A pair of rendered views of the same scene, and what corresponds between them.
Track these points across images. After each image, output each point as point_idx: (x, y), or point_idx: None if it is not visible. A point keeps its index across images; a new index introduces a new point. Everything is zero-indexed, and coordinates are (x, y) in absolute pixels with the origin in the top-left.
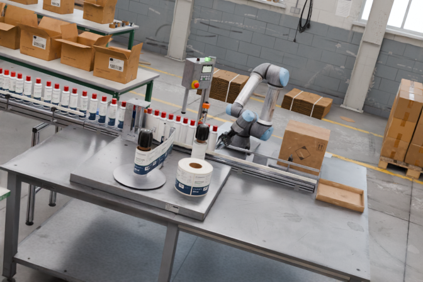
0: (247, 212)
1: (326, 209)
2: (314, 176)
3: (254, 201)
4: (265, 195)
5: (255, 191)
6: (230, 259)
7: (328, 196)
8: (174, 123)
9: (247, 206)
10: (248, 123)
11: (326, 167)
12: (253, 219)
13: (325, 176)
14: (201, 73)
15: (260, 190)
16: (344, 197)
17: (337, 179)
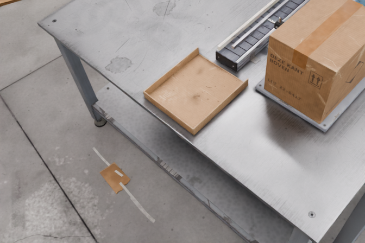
0: None
1: (168, 52)
2: (263, 81)
3: None
4: (220, 1)
5: None
6: None
7: (200, 74)
8: None
9: None
10: None
11: (311, 136)
12: None
13: (271, 111)
14: None
15: (234, 1)
16: (190, 94)
17: (257, 125)
